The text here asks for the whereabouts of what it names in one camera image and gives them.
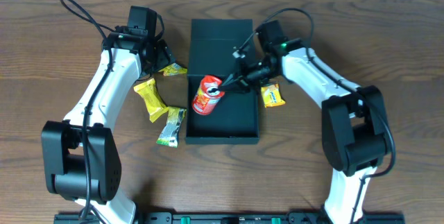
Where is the small yellow snack packet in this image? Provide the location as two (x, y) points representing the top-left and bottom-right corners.
(160, 63), (187, 76)

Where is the red Pringles can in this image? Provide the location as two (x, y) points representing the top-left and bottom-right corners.
(191, 75), (225, 115)

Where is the yellow Lemond biscuit packet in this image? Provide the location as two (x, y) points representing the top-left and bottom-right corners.
(261, 83), (286, 107)

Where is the large yellow snack packet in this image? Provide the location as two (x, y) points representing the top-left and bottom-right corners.
(133, 78), (169, 123)

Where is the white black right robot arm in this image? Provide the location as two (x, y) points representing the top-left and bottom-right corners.
(219, 21), (395, 223)

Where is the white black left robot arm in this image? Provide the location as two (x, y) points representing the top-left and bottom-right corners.
(41, 6), (175, 223)

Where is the black open gift box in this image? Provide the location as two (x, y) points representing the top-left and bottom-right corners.
(185, 19), (259, 145)

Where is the green silver snack packet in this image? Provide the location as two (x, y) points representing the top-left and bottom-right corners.
(156, 107), (187, 148)

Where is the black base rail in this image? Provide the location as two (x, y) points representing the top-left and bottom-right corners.
(53, 212), (406, 224)

